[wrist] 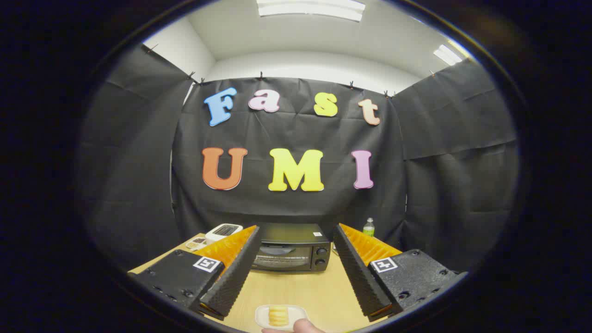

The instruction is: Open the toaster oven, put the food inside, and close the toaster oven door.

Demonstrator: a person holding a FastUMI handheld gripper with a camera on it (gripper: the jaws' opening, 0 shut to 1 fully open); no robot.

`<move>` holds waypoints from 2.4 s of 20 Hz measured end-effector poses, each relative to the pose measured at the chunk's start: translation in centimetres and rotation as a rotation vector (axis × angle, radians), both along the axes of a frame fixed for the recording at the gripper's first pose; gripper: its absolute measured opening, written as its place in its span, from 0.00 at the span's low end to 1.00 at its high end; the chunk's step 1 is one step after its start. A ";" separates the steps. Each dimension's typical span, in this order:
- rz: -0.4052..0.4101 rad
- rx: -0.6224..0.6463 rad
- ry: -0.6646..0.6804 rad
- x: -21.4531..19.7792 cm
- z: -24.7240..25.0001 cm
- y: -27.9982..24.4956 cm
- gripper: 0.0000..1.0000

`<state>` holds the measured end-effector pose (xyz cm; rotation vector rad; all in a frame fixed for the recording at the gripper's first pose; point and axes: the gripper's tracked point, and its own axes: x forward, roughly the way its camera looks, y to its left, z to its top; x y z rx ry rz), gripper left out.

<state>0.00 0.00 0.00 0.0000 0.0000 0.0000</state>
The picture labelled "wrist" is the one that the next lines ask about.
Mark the long ceiling light panel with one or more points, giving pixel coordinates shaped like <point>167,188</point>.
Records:
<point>310,9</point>

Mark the green drink bottle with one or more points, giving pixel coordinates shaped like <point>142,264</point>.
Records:
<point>368,227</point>

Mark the yellow ridged bread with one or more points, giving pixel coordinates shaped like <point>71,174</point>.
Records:
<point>278,316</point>

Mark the black toaster oven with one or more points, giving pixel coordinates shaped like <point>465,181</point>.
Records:
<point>291,233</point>

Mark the black backdrop cloth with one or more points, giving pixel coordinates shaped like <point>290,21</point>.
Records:
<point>328,134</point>

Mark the white pop-up toaster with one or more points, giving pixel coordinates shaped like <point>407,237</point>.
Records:
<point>217,236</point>

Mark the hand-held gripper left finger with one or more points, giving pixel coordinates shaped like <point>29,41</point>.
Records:
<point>236,277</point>

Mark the white square plate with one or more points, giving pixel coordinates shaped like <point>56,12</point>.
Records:
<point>298,313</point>

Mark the small ceiling light panel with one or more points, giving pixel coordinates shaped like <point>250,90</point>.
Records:
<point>447,54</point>

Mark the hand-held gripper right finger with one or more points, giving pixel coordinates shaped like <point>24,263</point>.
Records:
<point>360,277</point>

